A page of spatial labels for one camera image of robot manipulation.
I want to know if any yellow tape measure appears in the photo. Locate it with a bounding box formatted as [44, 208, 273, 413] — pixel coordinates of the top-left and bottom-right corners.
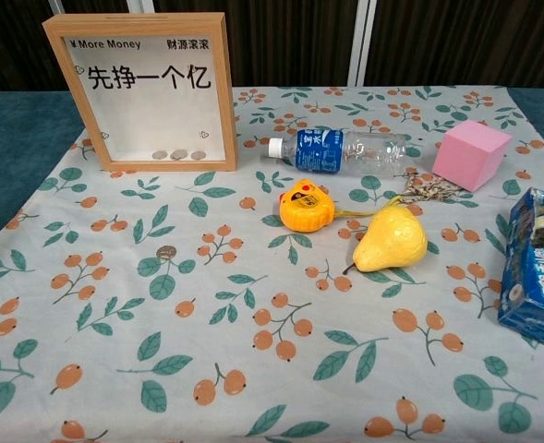
[278, 178, 402, 232]

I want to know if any clear bottle with blue label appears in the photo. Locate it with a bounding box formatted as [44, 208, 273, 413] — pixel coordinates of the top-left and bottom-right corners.
[267, 128, 411, 177]

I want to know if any yellow pear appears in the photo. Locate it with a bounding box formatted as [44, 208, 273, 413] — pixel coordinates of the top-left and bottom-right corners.
[343, 205, 429, 276]

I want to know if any pink foam cube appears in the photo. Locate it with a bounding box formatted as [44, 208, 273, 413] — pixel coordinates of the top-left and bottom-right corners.
[431, 118, 514, 191]

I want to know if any floral patterned tablecloth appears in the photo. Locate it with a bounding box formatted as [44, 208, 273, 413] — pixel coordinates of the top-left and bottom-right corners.
[0, 85, 544, 443]

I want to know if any blue cookie box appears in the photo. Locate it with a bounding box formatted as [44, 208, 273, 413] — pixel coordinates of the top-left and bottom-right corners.
[497, 186, 544, 342]

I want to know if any teal table cover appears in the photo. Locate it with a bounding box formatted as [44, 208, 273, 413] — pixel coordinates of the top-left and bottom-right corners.
[0, 85, 544, 255]

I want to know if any wooden frame money box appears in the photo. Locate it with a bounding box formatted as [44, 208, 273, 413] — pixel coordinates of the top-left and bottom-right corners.
[42, 12, 239, 173]

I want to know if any white partition post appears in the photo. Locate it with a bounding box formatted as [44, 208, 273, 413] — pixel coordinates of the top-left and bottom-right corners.
[347, 0, 378, 87]

